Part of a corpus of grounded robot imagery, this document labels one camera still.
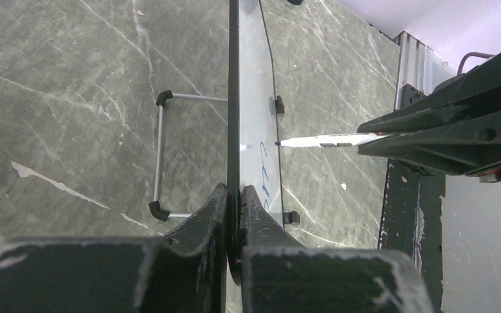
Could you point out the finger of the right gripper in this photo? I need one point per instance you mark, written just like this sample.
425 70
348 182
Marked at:
469 148
472 95

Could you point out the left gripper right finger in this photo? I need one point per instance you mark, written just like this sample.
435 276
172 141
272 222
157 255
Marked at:
279 274

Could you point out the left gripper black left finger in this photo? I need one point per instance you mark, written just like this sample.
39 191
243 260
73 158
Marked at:
181 271

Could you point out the white whiteboard black frame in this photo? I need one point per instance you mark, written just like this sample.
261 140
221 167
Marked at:
253 156

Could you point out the white blue marker pen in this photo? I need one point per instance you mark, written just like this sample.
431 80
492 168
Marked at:
333 140

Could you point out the black whiteboard foot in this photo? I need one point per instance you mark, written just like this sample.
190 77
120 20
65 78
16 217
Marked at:
292 217
279 105

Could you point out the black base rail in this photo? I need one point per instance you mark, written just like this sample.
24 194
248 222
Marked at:
412 210

